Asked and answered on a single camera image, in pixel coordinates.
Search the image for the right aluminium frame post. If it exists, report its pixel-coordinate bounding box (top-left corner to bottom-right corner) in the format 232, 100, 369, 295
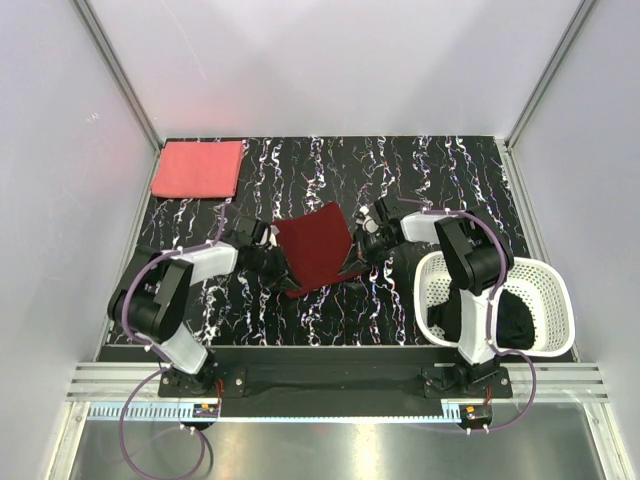
504, 0, 599, 152

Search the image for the purple cable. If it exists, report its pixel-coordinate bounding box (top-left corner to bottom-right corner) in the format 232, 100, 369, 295
397, 197, 539, 432
118, 204, 231, 479

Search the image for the white plastic laundry basket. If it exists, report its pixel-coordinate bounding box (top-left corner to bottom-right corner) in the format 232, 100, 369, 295
413, 251, 575, 358

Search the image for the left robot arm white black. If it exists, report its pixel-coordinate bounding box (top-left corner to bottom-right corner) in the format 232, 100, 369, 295
107, 218, 301, 396

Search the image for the folded pink t shirt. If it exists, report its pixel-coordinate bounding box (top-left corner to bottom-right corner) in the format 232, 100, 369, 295
151, 141, 244, 199

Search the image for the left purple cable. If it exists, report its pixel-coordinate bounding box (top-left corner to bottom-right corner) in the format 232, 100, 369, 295
118, 204, 231, 479

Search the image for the aluminium frame post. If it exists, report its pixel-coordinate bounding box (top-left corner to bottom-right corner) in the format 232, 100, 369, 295
504, 0, 599, 152
69, 0, 166, 156

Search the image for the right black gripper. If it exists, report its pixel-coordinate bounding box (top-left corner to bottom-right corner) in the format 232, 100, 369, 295
339, 226, 399, 276

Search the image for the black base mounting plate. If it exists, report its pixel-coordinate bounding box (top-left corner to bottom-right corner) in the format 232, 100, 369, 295
158, 346, 513, 414

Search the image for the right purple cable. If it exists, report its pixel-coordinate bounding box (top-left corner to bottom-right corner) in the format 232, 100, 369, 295
397, 197, 539, 432

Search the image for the left aluminium frame post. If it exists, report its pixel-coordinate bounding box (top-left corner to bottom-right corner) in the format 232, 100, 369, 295
69, 0, 166, 156

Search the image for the black garment in basket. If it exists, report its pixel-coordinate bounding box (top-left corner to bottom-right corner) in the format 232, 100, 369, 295
427, 288, 535, 350

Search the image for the white slotted cable duct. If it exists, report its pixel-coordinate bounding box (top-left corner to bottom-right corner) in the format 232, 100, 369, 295
88, 401, 461, 425

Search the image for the dark red t shirt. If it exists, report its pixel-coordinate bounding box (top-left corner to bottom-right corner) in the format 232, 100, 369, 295
273, 202, 363, 298

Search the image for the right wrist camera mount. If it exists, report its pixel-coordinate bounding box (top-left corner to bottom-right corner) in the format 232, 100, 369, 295
356, 198, 391, 234

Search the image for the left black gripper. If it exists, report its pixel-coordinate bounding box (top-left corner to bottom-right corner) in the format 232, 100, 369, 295
248, 243, 301, 291

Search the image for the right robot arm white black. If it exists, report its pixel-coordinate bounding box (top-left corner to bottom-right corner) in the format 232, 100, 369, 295
340, 198, 513, 397

